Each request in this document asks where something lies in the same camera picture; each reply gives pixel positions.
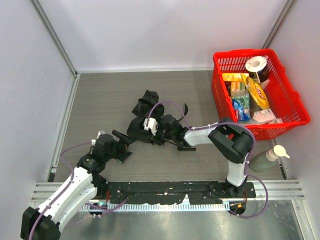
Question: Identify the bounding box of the clear green snack bag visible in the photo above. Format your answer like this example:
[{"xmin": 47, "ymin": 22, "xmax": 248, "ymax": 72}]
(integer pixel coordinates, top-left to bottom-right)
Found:
[{"xmin": 231, "ymin": 90, "xmax": 251, "ymax": 122}]

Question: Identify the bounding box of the yellow Lays chips bag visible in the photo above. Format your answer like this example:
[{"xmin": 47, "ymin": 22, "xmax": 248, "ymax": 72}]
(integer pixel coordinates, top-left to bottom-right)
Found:
[{"xmin": 244, "ymin": 76, "xmax": 270, "ymax": 110}]

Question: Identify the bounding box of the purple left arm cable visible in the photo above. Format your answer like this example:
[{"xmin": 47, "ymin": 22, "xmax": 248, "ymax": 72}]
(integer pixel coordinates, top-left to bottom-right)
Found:
[{"xmin": 28, "ymin": 141, "xmax": 130, "ymax": 240}]

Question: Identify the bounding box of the red plastic shopping basket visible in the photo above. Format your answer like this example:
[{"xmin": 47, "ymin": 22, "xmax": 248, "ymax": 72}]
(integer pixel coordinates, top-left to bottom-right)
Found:
[{"xmin": 211, "ymin": 48, "xmax": 311, "ymax": 141}]

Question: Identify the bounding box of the green soap pump bottle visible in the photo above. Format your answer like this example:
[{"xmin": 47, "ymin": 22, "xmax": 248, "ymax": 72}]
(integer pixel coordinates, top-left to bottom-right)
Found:
[{"xmin": 248, "ymin": 144, "xmax": 290, "ymax": 173}]

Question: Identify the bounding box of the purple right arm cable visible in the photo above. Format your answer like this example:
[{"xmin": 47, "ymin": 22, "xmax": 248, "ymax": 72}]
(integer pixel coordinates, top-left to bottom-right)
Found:
[{"xmin": 147, "ymin": 100, "xmax": 270, "ymax": 221}]

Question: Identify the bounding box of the black folding umbrella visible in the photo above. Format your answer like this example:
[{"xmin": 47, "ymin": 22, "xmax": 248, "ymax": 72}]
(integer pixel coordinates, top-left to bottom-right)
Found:
[{"xmin": 126, "ymin": 90, "xmax": 196, "ymax": 151}]

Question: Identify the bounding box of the yellow orange box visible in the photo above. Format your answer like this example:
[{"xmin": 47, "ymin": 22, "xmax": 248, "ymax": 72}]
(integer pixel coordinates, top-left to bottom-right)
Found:
[{"xmin": 222, "ymin": 72, "xmax": 249, "ymax": 82}]

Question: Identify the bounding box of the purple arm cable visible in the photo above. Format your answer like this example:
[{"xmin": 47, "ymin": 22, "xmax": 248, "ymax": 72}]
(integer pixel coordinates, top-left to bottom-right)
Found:
[
  {"xmin": 147, "ymin": 100, "xmax": 270, "ymax": 221},
  {"xmin": 28, "ymin": 141, "xmax": 130, "ymax": 240}
]

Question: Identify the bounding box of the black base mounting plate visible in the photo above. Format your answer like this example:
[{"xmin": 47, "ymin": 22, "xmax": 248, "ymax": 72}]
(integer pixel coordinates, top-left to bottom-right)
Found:
[{"xmin": 107, "ymin": 181, "xmax": 256, "ymax": 205}]

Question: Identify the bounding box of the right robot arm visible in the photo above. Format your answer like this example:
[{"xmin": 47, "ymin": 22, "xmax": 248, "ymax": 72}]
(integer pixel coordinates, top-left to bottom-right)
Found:
[{"xmin": 143, "ymin": 114, "xmax": 254, "ymax": 197}]

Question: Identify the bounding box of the black wrapped toilet paper roll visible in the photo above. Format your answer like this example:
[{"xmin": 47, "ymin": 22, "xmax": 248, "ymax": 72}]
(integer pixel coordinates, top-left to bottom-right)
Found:
[{"xmin": 245, "ymin": 56, "xmax": 270, "ymax": 84}]

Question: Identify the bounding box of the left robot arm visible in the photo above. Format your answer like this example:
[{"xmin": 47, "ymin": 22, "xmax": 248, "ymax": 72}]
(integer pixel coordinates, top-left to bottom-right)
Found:
[{"xmin": 20, "ymin": 130, "xmax": 136, "ymax": 240}]

